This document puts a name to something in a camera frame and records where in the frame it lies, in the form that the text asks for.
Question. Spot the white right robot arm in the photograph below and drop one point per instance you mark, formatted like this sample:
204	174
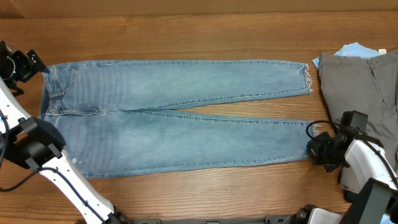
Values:
371	179

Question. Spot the grey trousers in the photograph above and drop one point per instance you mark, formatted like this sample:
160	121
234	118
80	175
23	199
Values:
366	85

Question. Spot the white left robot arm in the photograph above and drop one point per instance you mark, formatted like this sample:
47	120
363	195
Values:
35	144

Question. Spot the light blue garment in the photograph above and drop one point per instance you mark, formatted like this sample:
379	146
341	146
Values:
350	55

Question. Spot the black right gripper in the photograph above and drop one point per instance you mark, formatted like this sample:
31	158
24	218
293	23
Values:
313	149

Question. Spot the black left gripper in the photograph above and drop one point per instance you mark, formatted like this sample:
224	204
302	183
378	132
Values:
28	70

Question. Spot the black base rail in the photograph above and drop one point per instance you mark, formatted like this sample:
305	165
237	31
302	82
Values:
269	219

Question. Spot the light blue denim jeans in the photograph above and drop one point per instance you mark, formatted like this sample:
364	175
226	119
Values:
133	117

